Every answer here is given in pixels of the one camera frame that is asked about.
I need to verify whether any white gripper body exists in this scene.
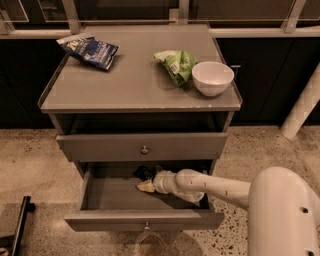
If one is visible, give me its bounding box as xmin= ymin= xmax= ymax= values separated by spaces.
xmin=153 ymin=171 xmax=177 ymax=194

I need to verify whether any black rxbar chocolate wrapper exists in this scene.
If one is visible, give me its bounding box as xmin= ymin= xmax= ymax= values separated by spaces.
xmin=133 ymin=165 xmax=157 ymax=181

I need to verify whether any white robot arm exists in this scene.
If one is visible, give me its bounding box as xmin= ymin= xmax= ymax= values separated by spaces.
xmin=134 ymin=166 xmax=320 ymax=256

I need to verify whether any round metal drawer knob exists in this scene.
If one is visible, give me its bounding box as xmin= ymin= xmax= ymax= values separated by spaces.
xmin=140 ymin=146 xmax=149 ymax=155

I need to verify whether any open grey middle drawer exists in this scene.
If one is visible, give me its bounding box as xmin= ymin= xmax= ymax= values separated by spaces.
xmin=65 ymin=163 xmax=224 ymax=232

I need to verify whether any closed grey top drawer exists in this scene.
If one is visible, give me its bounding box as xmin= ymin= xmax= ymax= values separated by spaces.
xmin=56 ymin=133 xmax=227 ymax=162

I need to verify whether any grey wooden drawer cabinet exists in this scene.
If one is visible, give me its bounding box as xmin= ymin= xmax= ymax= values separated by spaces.
xmin=37 ymin=23 xmax=244 ymax=233

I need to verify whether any white ceramic bowl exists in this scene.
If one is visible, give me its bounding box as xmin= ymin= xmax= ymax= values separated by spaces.
xmin=192 ymin=61 xmax=234 ymax=96

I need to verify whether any green snack bag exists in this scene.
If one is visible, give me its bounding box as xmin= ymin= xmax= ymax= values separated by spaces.
xmin=153 ymin=50 xmax=196 ymax=87

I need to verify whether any black object on floor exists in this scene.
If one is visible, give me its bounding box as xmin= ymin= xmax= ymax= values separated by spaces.
xmin=0 ymin=196 xmax=36 ymax=256

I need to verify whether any blue chip bag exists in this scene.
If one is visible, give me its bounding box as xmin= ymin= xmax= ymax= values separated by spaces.
xmin=57 ymin=33 xmax=119 ymax=71

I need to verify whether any white railing frame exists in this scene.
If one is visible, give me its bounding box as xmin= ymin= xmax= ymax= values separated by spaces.
xmin=0 ymin=0 xmax=320 ymax=39

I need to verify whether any white diagonal post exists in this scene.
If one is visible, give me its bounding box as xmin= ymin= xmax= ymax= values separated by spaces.
xmin=280 ymin=63 xmax=320 ymax=139

